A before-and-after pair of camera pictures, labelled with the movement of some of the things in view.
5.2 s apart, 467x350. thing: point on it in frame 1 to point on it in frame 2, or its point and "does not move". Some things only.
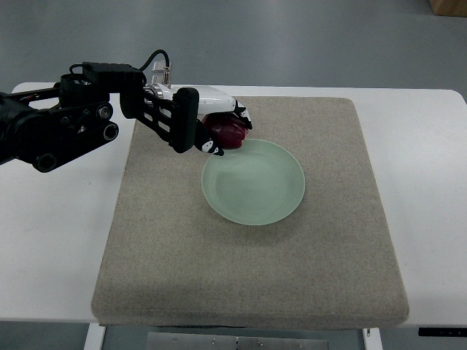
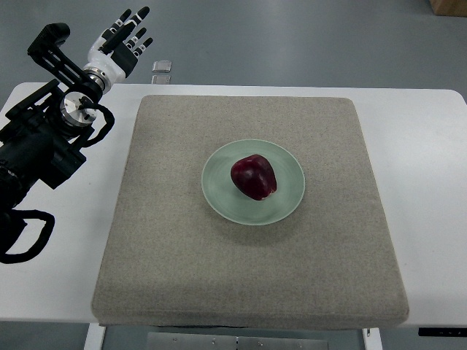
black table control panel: x=448 y=332 does not move
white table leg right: x=373 y=341 does not move
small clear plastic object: x=157 y=65 does not move
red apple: x=228 y=130 to x=254 y=176
